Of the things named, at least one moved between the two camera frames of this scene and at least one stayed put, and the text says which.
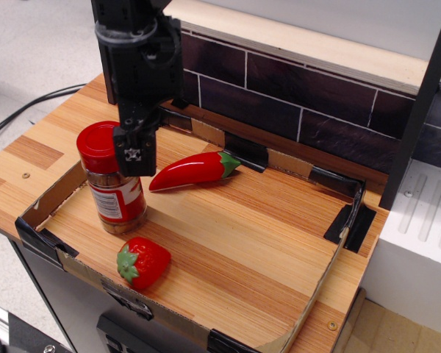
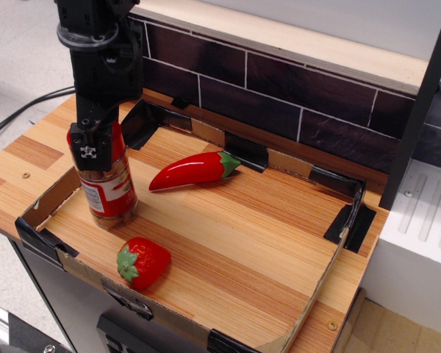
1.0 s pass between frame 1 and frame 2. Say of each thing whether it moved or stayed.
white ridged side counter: stayed
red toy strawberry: stayed
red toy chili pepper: stayed
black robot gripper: moved
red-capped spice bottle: moved
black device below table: stayed
